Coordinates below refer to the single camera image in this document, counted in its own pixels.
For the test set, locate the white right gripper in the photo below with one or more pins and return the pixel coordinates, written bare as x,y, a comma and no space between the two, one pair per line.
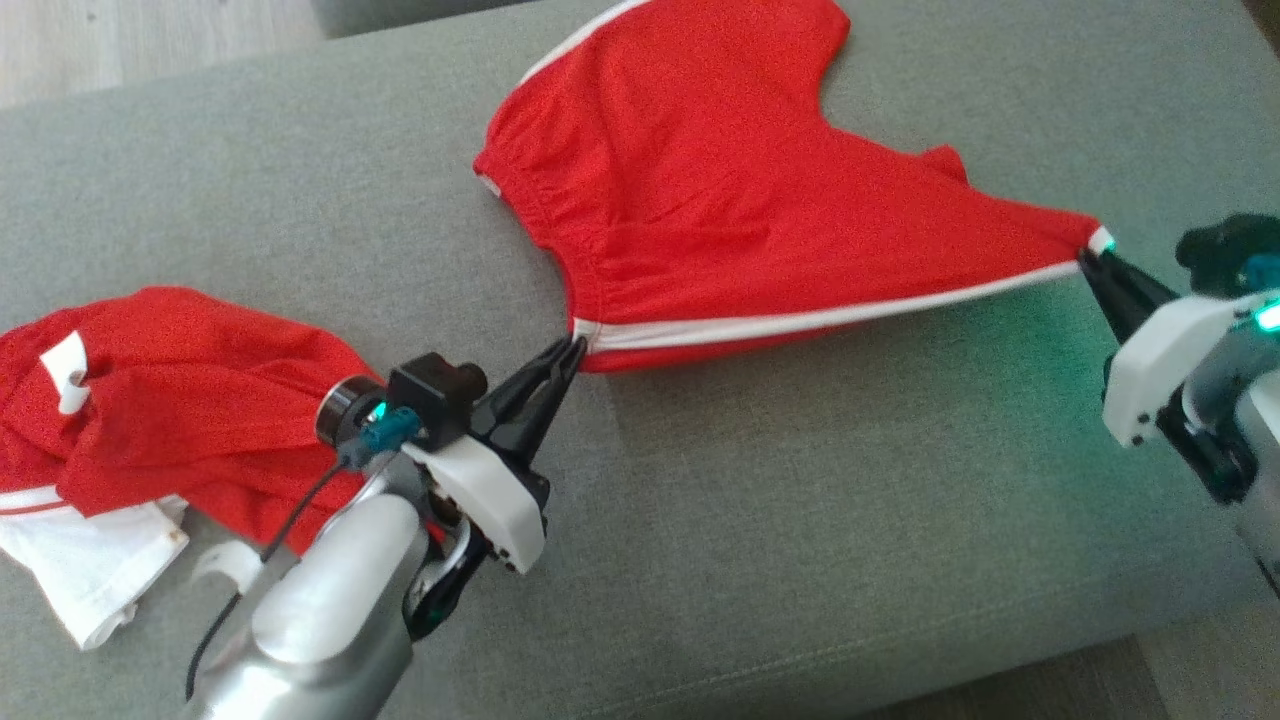
1150,370

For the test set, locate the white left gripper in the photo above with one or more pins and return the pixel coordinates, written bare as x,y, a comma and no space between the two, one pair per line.
490,500

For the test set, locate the red shorts white stripe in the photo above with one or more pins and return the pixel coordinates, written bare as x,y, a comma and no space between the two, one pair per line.
720,180

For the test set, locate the red basketball jersey white sleeves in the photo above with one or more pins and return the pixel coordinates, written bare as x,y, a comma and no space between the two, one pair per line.
200,380

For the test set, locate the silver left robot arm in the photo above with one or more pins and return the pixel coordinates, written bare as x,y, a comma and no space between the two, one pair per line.
330,600

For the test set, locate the large grey fabric ottoman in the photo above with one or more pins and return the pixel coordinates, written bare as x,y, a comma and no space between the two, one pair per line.
800,520

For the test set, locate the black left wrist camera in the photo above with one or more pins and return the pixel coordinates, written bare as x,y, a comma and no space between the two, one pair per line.
430,400

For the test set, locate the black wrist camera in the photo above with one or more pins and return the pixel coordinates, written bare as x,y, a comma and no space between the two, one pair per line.
430,400
1220,250

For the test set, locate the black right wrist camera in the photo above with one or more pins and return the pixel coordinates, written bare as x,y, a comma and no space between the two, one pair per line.
1220,250

